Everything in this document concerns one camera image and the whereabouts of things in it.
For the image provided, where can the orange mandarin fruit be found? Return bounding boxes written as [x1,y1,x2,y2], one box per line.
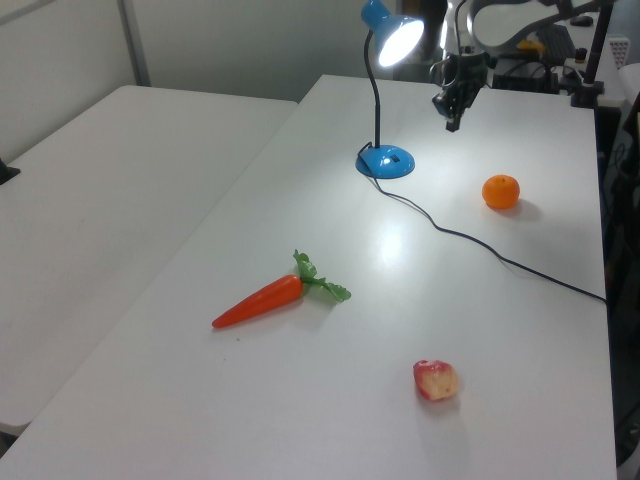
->
[481,174,521,211]

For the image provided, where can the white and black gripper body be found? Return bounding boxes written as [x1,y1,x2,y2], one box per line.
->
[431,52,489,120]

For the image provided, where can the white side table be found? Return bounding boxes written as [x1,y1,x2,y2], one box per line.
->
[0,84,301,436]

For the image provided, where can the red toy strawberry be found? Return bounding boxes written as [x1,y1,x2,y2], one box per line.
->
[412,358,460,402]

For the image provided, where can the black camera pole with clamp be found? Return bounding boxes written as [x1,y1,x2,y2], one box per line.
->
[570,0,617,108]

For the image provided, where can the blue gooseneck desk lamp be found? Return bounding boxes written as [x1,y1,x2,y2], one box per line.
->
[355,0,426,180]

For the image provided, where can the black lamp power cable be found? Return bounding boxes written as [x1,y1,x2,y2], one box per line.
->
[359,141,608,304]

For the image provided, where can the black computer keyboard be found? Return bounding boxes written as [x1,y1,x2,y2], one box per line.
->
[537,24,576,56]

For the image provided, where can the white perforated panel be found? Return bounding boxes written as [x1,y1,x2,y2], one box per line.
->
[608,33,632,69]

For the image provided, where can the black equipment box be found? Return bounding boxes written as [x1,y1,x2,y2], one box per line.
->
[492,54,559,94]

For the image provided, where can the orange toy carrot green leaves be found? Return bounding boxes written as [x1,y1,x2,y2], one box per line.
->
[211,249,352,330]

